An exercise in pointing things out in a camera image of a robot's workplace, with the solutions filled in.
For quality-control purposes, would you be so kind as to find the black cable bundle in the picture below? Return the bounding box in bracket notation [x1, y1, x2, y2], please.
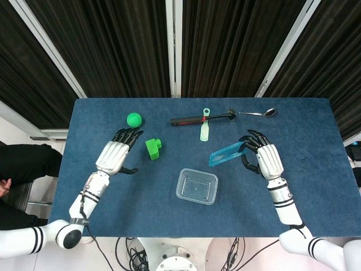
[115, 237, 151, 271]
[222, 237, 246, 271]

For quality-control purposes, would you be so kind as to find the metal spoon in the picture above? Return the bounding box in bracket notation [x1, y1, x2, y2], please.
[239, 107, 277, 117]

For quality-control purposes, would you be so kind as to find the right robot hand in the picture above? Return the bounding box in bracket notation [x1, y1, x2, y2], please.
[238, 129, 284, 181]

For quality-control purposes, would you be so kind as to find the white window frame rail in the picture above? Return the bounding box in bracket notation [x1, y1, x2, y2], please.
[0, 100, 69, 141]

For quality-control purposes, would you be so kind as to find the green toy block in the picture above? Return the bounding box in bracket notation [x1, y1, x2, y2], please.
[145, 137, 164, 161]

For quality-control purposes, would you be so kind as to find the black pleated curtain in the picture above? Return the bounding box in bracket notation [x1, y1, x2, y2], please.
[0, 0, 80, 129]
[265, 0, 361, 141]
[25, 0, 171, 99]
[181, 0, 307, 99]

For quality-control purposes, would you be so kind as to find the black plastic bin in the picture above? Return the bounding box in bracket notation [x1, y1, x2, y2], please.
[344, 141, 361, 187]

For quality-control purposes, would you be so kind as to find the black hammer with red grip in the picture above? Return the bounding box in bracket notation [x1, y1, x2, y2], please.
[170, 106, 237, 126]

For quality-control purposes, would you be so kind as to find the bystander bare hand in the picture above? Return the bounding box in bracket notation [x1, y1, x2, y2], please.
[0, 178, 12, 197]

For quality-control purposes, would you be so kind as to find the blue felt table mat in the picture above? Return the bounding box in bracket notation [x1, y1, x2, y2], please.
[48, 98, 361, 238]

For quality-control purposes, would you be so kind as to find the clear plastic container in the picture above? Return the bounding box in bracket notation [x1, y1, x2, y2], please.
[175, 168, 219, 204]

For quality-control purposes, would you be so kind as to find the light green small spatula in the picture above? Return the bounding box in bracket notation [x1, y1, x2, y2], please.
[199, 108, 212, 142]

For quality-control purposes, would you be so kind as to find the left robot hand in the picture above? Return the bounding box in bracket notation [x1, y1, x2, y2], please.
[95, 127, 144, 177]

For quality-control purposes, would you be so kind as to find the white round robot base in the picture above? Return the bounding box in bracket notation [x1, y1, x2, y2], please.
[156, 244, 197, 271]

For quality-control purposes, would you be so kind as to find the green ball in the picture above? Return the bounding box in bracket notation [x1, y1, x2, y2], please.
[126, 112, 143, 128]

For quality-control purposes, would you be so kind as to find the white round floor plate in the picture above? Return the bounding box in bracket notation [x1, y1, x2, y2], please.
[205, 237, 246, 271]

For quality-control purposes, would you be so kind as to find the white window frame post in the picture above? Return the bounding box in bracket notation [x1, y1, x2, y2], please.
[165, 0, 184, 99]
[255, 0, 323, 99]
[8, 0, 87, 99]

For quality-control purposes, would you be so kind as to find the transparent blue lid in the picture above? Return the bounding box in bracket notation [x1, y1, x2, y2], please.
[208, 142, 250, 167]

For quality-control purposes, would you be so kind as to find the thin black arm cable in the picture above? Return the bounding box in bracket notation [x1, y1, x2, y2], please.
[79, 190, 115, 271]
[248, 222, 306, 258]

